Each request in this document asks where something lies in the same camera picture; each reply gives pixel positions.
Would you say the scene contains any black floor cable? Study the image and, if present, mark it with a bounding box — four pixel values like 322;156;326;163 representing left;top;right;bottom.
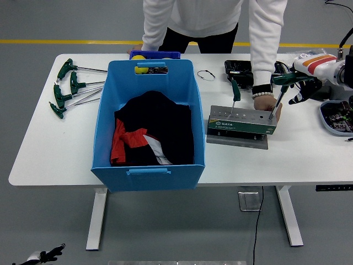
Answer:
252;186;265;265

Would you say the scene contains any small green T-handle hex key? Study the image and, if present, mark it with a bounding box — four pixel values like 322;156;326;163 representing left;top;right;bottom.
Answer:
229;78;242;117

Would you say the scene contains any yellow ball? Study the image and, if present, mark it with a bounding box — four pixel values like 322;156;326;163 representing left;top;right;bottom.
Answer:
131;55;151;75

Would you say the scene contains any green grey hex key holder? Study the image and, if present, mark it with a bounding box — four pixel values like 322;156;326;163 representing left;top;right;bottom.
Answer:
206;104;277;151

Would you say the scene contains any black plastic tray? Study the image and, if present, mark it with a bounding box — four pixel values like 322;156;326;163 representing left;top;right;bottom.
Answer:
224;60;289;91

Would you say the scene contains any person's left hand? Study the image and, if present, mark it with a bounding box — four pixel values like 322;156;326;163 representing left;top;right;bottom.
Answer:
253;95;284;122

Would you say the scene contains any light blue plastic storage box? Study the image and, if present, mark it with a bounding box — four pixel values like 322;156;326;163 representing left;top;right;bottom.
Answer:
90;59;206;193

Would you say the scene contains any large green T-handle hex key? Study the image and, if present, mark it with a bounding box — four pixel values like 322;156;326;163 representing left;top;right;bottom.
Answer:
268;71;304;121

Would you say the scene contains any dark blue plastic bin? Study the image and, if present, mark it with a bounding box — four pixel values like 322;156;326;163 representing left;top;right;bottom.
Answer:
129;50;183;60

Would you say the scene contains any black cable loop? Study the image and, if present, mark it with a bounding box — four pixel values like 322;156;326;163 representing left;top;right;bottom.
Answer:
324;0;353;13

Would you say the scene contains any black table control panel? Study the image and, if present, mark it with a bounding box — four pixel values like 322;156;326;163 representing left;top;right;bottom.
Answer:
315;184;353;192

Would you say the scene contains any thin wire loop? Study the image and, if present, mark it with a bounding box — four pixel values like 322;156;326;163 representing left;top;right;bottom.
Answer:
196;70;217;82

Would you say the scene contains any clear plastic parts bag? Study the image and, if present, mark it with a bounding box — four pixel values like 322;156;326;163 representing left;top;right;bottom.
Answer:
286;49;329;62

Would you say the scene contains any white table leg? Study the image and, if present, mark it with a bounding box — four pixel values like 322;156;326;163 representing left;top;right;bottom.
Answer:
275;185;304;247
85;187;108;251

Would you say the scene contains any person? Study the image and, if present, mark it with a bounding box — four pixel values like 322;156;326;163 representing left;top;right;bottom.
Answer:
126;0;289;122

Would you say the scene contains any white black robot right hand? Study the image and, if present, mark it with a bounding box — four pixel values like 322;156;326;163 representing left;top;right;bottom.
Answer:
271;54;341;105

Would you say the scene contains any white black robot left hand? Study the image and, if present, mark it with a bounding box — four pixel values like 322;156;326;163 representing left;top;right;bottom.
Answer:
26;243;66;265

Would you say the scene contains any person's right hand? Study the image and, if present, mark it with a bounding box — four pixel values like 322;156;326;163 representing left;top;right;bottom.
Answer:
126;44;144;55

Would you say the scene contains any black and red clothing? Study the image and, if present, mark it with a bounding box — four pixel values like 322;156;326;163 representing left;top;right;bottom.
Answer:
110;91;195;167

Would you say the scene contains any metal floor plate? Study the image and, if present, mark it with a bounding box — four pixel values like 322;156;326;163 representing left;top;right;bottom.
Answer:
238;191;262;212

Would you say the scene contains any black power adapter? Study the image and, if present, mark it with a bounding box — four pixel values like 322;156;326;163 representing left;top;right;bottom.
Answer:
310;85;331;100

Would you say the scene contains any black wrist watch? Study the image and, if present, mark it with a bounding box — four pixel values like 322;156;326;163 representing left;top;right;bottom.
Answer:
251;84;274;95

